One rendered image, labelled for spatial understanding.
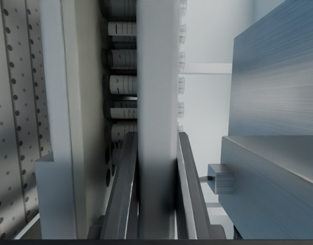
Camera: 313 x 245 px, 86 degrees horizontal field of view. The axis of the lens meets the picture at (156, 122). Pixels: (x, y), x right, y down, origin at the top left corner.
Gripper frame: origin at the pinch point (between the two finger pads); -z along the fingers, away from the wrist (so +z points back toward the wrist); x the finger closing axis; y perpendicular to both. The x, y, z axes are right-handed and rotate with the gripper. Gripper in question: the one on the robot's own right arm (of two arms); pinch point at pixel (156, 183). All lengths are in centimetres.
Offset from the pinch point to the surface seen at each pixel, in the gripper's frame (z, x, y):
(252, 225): -1.7, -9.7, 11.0
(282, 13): -41, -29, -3
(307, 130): -19.1, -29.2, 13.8
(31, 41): -11.7, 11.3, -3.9
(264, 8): -343, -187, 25
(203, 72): -95, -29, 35
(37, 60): -11.3, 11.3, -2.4
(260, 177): -4.1, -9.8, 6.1
